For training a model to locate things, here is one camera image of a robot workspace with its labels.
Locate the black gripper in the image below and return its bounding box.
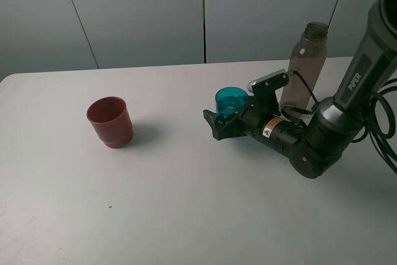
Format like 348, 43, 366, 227
203, 103, 308, 156

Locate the teal transparent cup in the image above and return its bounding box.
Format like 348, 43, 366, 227
215, 87, 248, 117

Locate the clear plastic water bottle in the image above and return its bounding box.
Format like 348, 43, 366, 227
280, 22, 328, 120

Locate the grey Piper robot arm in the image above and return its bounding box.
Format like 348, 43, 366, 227
203, 0, 396, 179

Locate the red plastic cup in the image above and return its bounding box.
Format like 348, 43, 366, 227
86, 96, 133, 148

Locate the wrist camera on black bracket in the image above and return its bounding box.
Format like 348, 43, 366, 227
247, 70, 289, 116

